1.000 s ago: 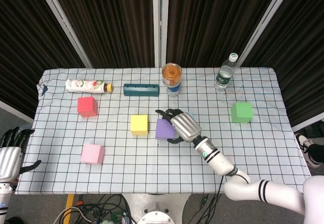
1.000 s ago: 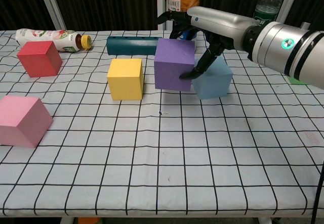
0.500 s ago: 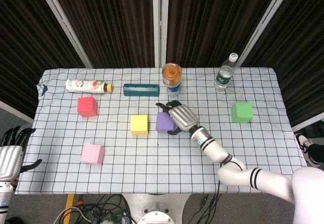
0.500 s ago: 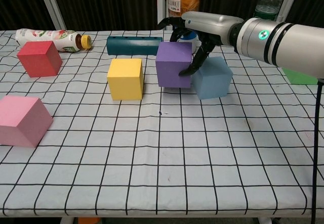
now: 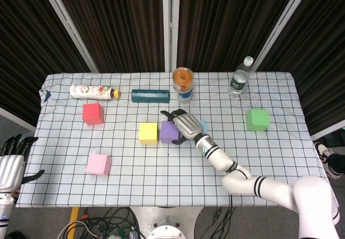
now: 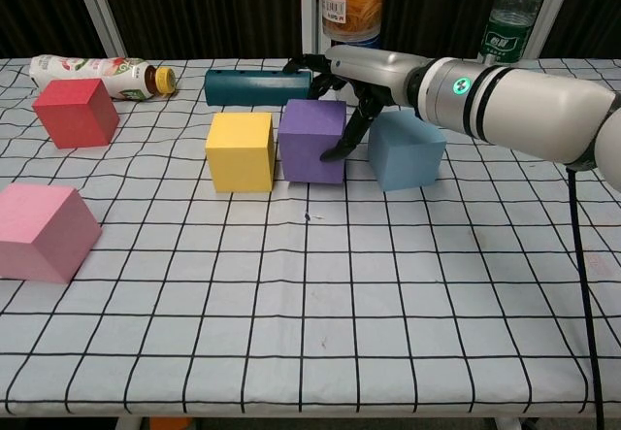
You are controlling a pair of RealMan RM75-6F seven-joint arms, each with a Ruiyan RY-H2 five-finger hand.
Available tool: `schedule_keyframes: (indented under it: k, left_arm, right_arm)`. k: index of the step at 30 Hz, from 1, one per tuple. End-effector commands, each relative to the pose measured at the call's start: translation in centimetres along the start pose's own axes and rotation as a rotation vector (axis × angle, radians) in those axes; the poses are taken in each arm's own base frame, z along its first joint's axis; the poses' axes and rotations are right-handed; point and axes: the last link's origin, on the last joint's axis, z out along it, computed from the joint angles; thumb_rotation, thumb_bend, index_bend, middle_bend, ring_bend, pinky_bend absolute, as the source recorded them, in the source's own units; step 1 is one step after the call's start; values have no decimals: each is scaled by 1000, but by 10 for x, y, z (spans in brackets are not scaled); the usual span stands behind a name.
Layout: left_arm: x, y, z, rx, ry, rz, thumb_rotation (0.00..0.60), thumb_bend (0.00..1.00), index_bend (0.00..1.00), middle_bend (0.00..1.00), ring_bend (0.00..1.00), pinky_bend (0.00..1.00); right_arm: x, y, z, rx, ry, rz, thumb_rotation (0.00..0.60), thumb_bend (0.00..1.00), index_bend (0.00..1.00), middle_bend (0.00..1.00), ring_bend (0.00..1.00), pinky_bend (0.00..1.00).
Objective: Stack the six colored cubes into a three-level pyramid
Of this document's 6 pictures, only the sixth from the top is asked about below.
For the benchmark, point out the red foam cube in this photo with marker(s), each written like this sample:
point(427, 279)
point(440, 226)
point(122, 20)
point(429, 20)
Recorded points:
point(73, 114)

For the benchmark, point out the purple foam cube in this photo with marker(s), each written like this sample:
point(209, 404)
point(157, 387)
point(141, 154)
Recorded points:
point(308, 143)

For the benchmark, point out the clear jar of rubber bands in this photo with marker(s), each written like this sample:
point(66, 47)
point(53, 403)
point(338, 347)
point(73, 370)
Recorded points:
point(351, 5)

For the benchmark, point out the white black-checked tablecloth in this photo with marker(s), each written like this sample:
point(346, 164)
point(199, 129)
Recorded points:
point(339, 328)

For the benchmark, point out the clear green-label water bottle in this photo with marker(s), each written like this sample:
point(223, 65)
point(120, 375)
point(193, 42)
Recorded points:
point(507, 32)

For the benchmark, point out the teal half-round block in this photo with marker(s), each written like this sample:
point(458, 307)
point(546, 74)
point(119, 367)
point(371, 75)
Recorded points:
point(252, 89)

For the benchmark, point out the dark pleated partition panel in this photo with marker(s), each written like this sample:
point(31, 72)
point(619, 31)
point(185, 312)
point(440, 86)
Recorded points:
point(204, 12)
point(34, 8)
point(432, 12)
point(597, 8)

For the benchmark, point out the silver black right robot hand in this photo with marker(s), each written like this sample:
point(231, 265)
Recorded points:
point(373, 73)

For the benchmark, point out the light blue foam cube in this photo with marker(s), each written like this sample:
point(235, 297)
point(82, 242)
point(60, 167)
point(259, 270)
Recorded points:
point(407, 158)

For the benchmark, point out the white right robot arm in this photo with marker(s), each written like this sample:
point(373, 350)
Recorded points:
point(524, 105)

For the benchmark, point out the orange object under table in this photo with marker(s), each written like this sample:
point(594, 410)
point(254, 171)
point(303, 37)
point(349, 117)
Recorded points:
point(170, 423)

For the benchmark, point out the white yellow-capped drink bottle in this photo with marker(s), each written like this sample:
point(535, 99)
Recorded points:
point(92, 73)

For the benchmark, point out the yellow foam cube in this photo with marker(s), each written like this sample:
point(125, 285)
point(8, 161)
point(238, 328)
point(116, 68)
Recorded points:
point(238, 158)

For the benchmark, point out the pink foam cube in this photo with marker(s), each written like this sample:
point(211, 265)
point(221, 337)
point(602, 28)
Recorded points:
point(34, 231)

